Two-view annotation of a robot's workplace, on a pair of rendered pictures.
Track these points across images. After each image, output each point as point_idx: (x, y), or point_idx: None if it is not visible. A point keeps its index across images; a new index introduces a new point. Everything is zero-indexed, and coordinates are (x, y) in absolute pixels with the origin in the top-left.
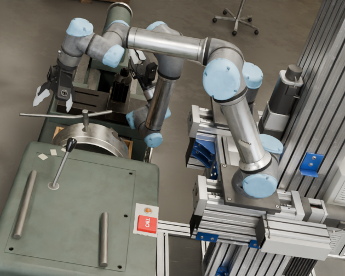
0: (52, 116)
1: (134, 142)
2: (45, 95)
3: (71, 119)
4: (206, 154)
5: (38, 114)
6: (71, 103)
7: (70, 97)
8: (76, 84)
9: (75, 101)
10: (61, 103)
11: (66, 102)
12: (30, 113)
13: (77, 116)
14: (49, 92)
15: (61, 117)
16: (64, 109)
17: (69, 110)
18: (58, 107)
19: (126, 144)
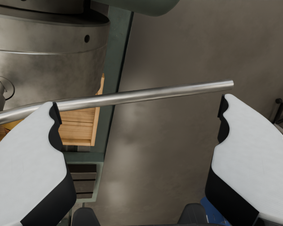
0: (115, 93)
1: None
2: (241, 151)
3: (77, 158)
4: None
5: (168, 91)
6: (6, 137)
7: None
8: (78, 200)
9: (74, 181)
10: (92, 175)
11: (45, 141)
12: (196, 93)
13: (17, 110)
14: (222, 187)
15: (82, 97)
16: (86, 168)
17: (81, 168)
18: (95, 169)
19: None
